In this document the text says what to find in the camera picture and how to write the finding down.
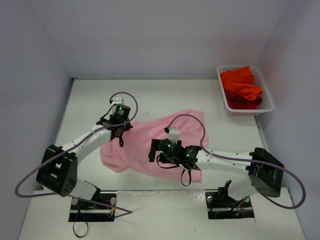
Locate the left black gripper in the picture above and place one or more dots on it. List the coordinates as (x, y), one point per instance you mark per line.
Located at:
(120, 133)

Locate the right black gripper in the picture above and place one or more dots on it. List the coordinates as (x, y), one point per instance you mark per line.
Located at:
(154, 150)

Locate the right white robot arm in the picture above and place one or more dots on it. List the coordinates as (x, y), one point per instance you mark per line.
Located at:
(262, 171)

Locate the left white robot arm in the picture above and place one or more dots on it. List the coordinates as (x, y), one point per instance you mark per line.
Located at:
(60, 172)

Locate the dark red t shirt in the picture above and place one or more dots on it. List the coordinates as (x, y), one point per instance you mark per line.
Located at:
(244, 104)

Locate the orange t shirt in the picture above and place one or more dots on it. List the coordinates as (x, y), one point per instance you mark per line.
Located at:
(241, 82)

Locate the white plastic basket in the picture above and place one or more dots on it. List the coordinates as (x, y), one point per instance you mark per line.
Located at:
(267, 104)

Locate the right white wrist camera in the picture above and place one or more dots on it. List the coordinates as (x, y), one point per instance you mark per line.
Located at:
(173, 135)

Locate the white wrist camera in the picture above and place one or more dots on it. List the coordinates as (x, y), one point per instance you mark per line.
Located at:
(116, 100)
(173, 135)

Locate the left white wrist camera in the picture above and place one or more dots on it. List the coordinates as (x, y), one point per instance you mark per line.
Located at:
(116, 100)

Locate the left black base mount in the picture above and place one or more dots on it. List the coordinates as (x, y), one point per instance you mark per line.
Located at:
(82, 211)

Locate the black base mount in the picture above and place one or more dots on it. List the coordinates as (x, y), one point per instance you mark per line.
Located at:
(222, 207)
(82, 211)

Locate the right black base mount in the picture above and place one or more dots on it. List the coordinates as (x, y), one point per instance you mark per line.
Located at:
(222, 207)

